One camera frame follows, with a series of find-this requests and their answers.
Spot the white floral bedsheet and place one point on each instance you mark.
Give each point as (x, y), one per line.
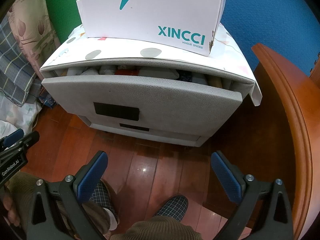
(14, 117)

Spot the floral pink curtain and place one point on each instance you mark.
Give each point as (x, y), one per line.
(36, 36)

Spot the plaid grey blanket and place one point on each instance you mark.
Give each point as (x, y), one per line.
(19, 82)

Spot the right plaid slipper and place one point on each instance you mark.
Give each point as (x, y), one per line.
(176, 207)

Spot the wooden top drawer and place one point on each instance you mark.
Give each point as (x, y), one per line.
(145, 103)

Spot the white XINCCI shoe box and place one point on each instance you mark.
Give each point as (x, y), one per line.
(187, 24)

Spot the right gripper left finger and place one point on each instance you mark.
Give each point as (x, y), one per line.
(45, 220)

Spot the person left hand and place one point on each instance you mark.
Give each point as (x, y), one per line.
(11, 215)

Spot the grey bottom drawer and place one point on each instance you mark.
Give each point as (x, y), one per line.
(153, 135)

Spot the grey drawer cabinet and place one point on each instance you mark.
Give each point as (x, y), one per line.
(158, 72)

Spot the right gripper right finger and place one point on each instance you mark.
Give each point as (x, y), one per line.
(274, 220)

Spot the orange wooden furniture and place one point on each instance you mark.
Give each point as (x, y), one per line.
(300, 98)

